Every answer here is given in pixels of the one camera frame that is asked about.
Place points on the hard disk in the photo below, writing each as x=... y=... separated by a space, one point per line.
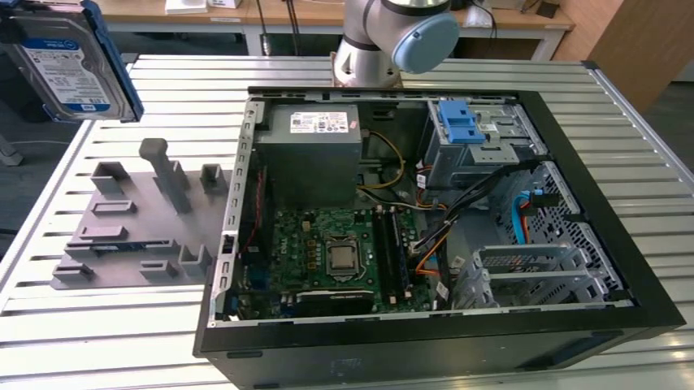
x=60 y=69

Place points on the metal disk bay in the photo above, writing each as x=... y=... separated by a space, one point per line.
x=537 y=277

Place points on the grey power supply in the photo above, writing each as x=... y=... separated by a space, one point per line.
x=309 y=170

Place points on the green motherboard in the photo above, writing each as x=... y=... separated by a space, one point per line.
x=296 y=227

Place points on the silver CPU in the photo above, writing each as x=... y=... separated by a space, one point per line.
x=342 y=258

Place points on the CPU socket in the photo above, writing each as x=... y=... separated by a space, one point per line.
x=328 y=260

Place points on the black RAM slot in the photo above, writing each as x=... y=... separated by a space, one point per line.
x=384 y=256

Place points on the black case fan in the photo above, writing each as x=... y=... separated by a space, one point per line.
x=253 y=211

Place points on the RAM stick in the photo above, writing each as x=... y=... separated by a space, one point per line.
x=117 y=247
x=404 y=260

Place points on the black graphics card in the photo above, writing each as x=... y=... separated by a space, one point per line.
x=334 y=302

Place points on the blue plastic drive latch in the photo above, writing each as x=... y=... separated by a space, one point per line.
x=459 y=122

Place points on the grey metal drive cage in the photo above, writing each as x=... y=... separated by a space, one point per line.
x=488 y=154

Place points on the grey parts rack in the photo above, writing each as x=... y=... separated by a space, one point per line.
x=141 y=211

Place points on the black PC case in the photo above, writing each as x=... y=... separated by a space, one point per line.
x=380 y=349

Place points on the white labelled box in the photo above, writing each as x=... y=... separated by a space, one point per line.
x=225 y=3

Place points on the white stand foot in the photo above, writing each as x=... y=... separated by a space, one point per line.
x=11 y=152

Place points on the black mesh waste bin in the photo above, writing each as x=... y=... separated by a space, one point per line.
x=22 y=101

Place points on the brown wooden cabinet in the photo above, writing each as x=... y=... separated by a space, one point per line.
x=640 y=48

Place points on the wooden desk white frame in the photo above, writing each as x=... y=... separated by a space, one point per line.
x=272 y=16

